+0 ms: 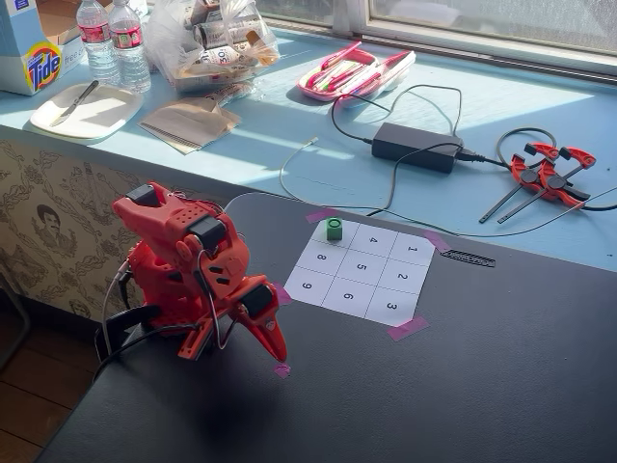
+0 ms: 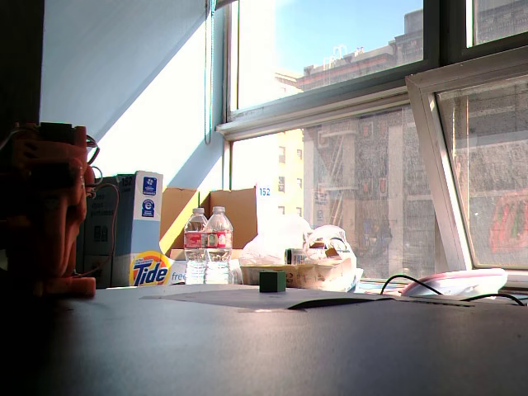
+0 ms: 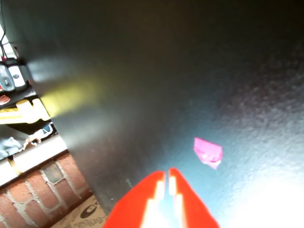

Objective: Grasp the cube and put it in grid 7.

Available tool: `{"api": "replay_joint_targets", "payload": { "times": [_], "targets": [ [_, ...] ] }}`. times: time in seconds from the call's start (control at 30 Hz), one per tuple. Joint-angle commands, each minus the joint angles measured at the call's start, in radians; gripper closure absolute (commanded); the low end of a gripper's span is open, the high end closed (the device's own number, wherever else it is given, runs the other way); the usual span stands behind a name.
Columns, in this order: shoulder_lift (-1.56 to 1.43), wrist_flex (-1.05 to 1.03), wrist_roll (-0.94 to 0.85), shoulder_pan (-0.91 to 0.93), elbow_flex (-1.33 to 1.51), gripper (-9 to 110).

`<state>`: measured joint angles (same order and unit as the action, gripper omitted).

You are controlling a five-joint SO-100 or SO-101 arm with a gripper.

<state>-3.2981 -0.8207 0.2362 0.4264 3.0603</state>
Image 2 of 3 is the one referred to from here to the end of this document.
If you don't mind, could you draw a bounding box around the black looped adapter cable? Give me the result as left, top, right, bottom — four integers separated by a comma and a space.
379, 273, 528, 308

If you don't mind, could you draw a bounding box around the green cube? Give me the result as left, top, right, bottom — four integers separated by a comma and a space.
258, 269, 287, 295

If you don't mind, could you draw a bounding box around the white loose window frame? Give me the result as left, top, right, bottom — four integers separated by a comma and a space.
404, 44, 528, 286

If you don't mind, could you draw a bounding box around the numbered grid paper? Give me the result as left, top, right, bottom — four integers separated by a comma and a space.
139, 285, 398, 312

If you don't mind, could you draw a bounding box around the clear plastic water bottle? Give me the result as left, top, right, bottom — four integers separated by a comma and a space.
183, 207, 210, 285
202, 205, 234, 285

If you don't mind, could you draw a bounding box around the pink pen case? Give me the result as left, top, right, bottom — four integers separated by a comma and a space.
398, 267, 509, 298

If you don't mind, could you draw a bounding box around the printed paper carton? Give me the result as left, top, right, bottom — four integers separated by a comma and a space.
240, 262, 361, 292

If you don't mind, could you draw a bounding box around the white plastic bag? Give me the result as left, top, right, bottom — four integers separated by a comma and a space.
238, 212, 365, 293

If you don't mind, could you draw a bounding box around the fixed window frame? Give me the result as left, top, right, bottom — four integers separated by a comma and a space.
215, 0, 528, 290

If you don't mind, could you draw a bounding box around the Tide cardboard box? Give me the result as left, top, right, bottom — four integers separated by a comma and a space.
75, 169, 273, 288

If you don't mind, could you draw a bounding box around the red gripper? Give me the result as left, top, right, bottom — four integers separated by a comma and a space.
22, 122, 89, 276

